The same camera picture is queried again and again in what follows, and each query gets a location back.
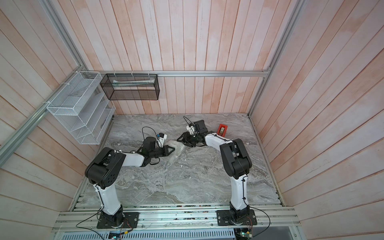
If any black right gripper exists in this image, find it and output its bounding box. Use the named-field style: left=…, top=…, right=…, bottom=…
left=176, top=132, right=201, bottom=148

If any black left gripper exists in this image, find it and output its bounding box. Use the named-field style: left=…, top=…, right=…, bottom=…
left=150, top=145, right=176, bottom=159

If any clear bubble wrap sheet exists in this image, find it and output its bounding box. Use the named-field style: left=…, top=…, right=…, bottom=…
left=166, top=140, right=194, bottom=161

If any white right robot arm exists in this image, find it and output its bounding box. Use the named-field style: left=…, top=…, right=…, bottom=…
left=177, top=118, right=252, bottom=213

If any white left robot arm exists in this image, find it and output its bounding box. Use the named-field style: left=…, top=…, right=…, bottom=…
left=85, top=137, right=176, bottom=216

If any red tape dispenser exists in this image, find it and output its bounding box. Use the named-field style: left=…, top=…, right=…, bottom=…
left=217, top=124, right=228, bottom=137

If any black mesh basket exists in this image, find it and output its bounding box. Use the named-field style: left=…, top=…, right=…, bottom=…
left=101, top=73, right=160, bottom=101

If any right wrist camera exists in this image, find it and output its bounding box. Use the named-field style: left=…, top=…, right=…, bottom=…
left=187, top=124, right=197, bottom=136

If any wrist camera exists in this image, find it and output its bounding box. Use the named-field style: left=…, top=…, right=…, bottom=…
left=157, top=133, right=167, bottom=148
left=187, top=124, right=197, bottom=136

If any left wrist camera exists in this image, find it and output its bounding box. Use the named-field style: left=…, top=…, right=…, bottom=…
left=157, top=133, right=167, bottom=148

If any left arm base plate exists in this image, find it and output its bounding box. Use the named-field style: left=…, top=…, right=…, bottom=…
left=97, top=212, right=140, bottom=229

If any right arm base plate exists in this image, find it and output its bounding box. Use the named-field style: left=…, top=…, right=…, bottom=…
left=216, top=209, right=257, bottom=226

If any aluminium frame rail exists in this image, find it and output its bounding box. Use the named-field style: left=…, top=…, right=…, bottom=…
left=85, top=70, right=269, bottom=77

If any white wire mesh shelf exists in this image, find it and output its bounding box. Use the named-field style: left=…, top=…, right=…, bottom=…
left=47, top=72, right=116, bottom=145

